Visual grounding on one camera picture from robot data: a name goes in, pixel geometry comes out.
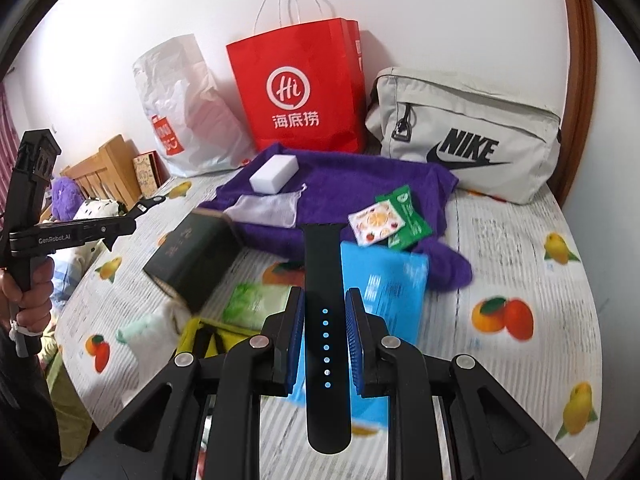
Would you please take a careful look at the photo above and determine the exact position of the purple towel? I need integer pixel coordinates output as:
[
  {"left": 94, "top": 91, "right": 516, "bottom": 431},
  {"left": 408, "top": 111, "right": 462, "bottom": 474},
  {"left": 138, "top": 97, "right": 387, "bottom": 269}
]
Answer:
[{"left": 200, "top": 143, "right": 473, "bottom": 292}]

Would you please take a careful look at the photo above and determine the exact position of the green wet wipe sachet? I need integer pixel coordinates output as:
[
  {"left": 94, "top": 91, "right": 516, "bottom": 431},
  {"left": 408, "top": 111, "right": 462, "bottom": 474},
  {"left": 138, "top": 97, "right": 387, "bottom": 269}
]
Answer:
[{"left": 375, "top": 185, "right": 433, "bottom": 250}]

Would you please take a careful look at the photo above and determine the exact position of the white sponge block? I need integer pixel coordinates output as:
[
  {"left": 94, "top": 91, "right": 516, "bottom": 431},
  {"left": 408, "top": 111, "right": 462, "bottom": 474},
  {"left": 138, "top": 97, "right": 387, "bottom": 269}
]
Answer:
[{"left": 250, "top": 154, "right": 298, "bottom": 195}]

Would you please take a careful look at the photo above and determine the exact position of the brown wooden door frame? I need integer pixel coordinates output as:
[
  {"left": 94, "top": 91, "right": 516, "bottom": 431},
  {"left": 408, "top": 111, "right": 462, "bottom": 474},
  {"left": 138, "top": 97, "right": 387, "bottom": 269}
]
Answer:
[{"left": 548, "top": 0, "right": 598, "bottom": 206}]

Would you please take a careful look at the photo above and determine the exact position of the yellow mesh pouch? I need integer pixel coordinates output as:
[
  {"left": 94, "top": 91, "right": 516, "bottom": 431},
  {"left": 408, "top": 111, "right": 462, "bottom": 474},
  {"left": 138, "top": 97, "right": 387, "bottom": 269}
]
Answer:
[{"left": 175, "top": 316, "right": 258, "bottom": 359}]

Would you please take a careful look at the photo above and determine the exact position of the orange print sachet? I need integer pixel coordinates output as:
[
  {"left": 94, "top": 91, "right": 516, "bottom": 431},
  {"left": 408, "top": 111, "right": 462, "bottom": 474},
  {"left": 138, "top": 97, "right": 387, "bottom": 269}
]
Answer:
[{"left": 348, "top": 200, "right": 406, "bottom": 246}]

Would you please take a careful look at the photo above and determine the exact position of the wooden bed headboard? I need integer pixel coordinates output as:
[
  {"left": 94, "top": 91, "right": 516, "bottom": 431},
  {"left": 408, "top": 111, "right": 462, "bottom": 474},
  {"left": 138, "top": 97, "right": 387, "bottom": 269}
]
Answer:
[{"left": 61, "top": 134, "right": 142, "bottom": 210}]

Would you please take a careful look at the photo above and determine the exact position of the person's left hand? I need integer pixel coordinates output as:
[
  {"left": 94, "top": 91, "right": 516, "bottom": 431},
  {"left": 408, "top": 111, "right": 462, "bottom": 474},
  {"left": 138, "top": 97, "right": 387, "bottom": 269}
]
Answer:
[{"left": 0, "top": 257, "right": 54, "bottom": 333}]

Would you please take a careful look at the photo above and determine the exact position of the grey Nike pouch bag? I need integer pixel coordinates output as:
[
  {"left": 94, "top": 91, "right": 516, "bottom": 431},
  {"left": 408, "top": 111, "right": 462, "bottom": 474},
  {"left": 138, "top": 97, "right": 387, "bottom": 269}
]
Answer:
[{"left": 366, "top": 67, "right": 561, "bottom": 204}]

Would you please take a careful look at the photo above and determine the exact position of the patterned brown book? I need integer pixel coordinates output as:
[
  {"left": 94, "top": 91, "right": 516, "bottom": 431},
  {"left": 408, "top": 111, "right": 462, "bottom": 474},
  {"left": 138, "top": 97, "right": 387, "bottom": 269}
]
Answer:
[{"left": 132, "top": 151, "right": 168, "bottom": 198}]

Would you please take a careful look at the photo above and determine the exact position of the purple plush toy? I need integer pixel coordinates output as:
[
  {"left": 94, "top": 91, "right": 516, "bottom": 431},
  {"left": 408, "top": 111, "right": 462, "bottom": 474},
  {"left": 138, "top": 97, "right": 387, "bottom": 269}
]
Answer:
[{"left": 51, "top": 177, "right": 85, "bottom": 221}]

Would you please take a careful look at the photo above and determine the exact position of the white Miniso plastic bag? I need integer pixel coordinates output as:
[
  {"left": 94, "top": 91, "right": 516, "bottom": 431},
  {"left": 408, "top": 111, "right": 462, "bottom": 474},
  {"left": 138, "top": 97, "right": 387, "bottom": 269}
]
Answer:
[{"left": 132, "top": 35, "right": 255, "bottom": 177}]

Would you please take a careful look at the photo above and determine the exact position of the dotted white pillow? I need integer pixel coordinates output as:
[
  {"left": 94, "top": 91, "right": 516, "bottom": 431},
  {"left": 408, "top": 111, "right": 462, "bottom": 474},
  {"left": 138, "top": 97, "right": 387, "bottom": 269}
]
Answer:
[{"left": 74, "top": 200, "right": 119, "bottom": 220}]

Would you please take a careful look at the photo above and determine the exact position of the fruit print tablecloth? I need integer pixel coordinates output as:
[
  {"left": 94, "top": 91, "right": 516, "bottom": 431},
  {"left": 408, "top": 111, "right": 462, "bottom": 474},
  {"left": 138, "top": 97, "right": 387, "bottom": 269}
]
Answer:
[{"left": 55, "top": 174, "right": 602, "bottom": 474}]

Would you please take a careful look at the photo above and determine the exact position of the green pocket tissue pack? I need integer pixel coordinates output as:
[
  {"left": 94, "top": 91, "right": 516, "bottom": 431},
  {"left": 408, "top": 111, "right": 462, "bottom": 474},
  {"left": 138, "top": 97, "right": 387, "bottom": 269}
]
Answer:
[{"left": 222, "top": 283, "right": 292, "bottom": 332}]

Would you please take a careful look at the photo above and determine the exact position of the blue tissue pack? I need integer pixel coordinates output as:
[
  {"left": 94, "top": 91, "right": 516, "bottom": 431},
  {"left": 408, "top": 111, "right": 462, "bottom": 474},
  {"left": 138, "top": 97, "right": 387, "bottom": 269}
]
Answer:
[{"left": 288, "top": 242, "right": 430, "bottom": 429}]

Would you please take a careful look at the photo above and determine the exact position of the red Hi paper bag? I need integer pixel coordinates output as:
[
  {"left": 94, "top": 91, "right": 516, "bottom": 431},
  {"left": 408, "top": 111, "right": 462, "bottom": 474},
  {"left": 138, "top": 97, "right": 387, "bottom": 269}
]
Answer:
[{"left": 227, "top": 18, "right": 367, "bottom": 154}]

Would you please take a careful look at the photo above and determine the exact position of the dark green tea tin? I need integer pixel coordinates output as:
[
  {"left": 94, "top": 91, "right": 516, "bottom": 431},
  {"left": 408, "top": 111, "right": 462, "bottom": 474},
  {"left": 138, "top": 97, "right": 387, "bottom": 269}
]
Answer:
[{"left": 143, "top": 208, "right": 242, "bottom": 313}]

